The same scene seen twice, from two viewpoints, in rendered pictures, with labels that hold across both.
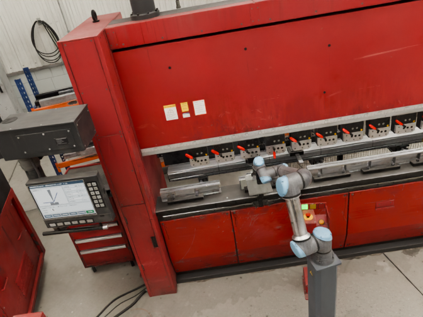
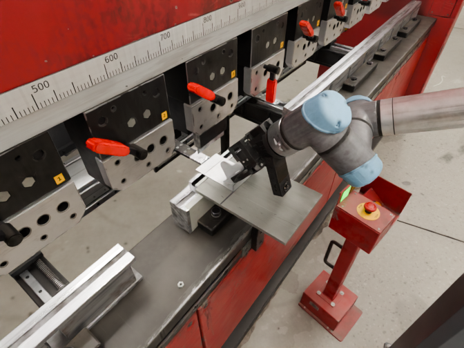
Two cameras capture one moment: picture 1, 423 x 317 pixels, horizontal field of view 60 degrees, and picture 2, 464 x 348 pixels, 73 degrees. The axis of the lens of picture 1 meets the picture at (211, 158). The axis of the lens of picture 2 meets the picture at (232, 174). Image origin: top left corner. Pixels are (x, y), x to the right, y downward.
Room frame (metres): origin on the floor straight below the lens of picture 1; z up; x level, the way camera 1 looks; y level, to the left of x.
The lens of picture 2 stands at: (2.06, 0.15, 1.57)
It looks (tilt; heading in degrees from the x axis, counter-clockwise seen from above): 44 degrees down; 305
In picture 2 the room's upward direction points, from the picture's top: straight up
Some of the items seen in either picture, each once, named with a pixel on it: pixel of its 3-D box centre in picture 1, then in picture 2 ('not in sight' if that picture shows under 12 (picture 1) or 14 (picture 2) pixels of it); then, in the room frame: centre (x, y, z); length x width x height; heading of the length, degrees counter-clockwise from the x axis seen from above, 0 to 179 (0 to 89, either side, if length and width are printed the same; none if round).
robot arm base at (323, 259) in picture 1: (322, 251); not in sight; (1.68, -0.61, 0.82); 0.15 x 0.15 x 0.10
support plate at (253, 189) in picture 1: (258, 183); (257, 192); (2.31, -0.33, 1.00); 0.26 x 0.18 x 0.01; 178
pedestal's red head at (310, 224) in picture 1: (314, 218); (369, 208); (2.08, -0.69, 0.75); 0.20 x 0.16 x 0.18; 79
